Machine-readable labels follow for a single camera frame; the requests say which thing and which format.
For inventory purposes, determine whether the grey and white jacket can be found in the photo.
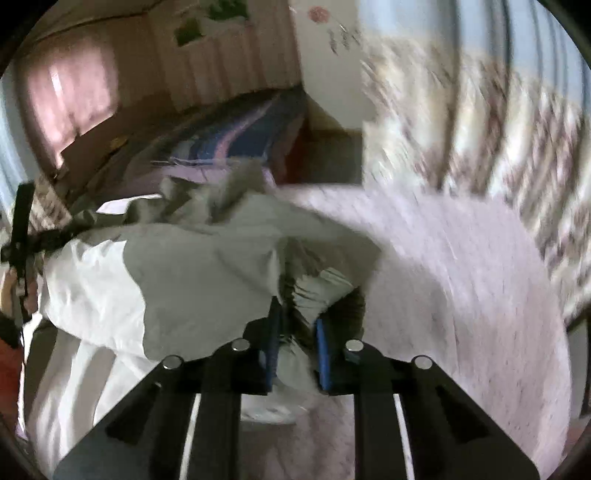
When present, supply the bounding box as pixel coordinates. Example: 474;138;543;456
40;161;380;392

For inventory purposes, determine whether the floral beige curtain right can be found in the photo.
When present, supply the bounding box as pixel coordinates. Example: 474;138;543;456
362;37;590;323

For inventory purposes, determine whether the person's left hand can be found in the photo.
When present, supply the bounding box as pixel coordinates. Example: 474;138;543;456
1;267;38;320

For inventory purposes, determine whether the white wardrobe with decals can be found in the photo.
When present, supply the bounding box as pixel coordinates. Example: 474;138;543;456
290;0;373;132

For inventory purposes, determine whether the pink curtain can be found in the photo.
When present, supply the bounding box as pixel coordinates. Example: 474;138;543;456
21;35;119;169

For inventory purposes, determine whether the blue pink striped blanket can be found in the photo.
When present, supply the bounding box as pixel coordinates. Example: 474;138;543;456
151;85;307;168

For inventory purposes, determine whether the framed wall picture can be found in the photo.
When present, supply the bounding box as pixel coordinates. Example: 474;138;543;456
173;0;249;46

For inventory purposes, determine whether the pink floral bed sheet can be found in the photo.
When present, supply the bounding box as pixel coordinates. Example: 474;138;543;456
18;186;571;479

